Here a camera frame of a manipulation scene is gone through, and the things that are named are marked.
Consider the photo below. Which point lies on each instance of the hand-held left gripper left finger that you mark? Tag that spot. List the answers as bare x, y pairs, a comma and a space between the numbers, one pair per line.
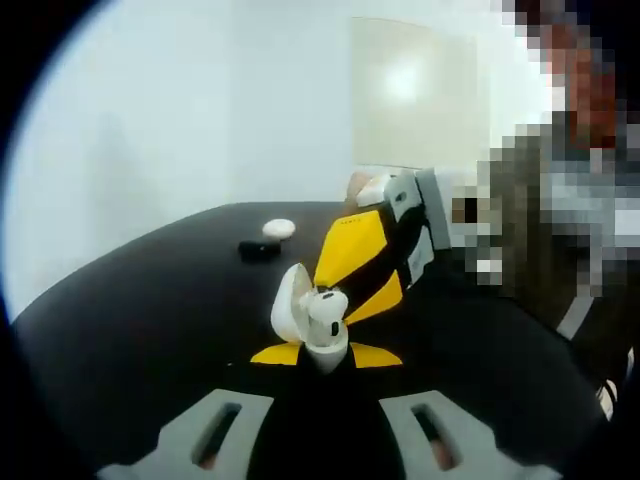
175, 445

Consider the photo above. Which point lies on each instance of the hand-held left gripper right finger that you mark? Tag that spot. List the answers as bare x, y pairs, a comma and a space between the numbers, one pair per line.
480, 445

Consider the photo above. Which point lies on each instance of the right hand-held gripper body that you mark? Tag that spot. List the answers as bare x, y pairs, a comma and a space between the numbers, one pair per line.
435, 210

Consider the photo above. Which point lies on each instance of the white oval charging case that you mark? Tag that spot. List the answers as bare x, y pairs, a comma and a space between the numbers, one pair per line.
278, 228

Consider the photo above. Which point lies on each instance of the white rounded charging case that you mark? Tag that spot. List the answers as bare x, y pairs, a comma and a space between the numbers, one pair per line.
287, 310

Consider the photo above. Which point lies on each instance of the person's right hand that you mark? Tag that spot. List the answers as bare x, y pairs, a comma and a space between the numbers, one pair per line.
357, 185

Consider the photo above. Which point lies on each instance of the cream door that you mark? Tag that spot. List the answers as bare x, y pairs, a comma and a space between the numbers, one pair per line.
410, 125

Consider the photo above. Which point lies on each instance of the person in dark shirt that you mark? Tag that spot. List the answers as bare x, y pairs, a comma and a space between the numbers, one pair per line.
545, 290

